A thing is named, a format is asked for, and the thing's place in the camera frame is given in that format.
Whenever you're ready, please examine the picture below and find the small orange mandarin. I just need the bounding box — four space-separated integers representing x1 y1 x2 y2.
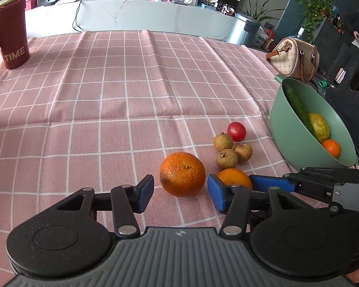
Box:
321 139 341 159
217 168 253 190

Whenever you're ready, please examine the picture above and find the brown longan fruit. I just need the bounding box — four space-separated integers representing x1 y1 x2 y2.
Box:
216 149 239 170
233 144 253 162
213 133 233 152

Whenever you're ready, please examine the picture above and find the large orange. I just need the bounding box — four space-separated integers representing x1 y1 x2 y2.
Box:
159 152 206 198

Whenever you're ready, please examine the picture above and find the yellow-green mango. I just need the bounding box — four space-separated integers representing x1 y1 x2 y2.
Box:
308 113 331 143

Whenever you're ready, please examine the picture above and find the green cucumber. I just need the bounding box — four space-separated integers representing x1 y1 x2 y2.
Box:
283 84 315 136

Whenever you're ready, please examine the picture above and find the green colander bowl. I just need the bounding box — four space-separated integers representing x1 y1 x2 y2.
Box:
270 75 357 170

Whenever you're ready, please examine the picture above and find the red cherry tomato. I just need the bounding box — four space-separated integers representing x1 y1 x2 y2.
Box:
227 122 246 142

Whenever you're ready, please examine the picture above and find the pink checkered tablecloth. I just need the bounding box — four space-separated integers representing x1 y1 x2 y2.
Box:
0 30 291 286

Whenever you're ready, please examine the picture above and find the beige monogram handbag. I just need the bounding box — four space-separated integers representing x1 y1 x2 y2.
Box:
266 38 320 82

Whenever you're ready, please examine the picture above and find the standing person in black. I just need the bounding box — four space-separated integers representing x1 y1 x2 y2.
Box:
326 12 359 90

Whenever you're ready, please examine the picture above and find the silver trash bin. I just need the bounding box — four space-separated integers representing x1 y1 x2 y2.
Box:
226 13 260 47

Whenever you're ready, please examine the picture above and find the long white counter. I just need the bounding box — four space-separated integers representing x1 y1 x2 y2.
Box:
25 0 234 40

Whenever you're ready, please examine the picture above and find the green potted plant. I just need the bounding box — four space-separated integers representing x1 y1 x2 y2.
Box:
299 0 333 44

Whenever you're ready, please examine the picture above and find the dark red TIME tumbler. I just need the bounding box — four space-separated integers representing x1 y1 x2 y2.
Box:
0 0 30 69

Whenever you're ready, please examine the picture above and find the black cable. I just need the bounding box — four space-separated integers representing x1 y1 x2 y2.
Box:
71 0 87 34

